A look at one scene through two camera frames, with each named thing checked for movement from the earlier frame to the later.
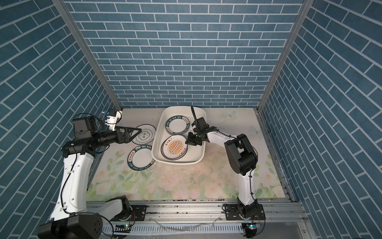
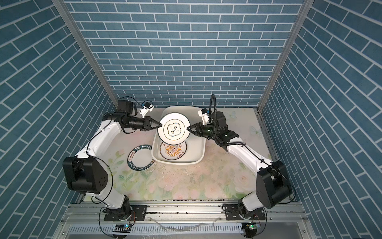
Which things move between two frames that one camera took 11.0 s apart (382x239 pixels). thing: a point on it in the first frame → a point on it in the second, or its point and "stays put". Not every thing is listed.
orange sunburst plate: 174,147 stays put
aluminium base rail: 282,221 stays put
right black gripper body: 195,139 → 208,131
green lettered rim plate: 140,158 stays put
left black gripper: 124,135 → 146,123
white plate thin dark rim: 147,133 → 174,130
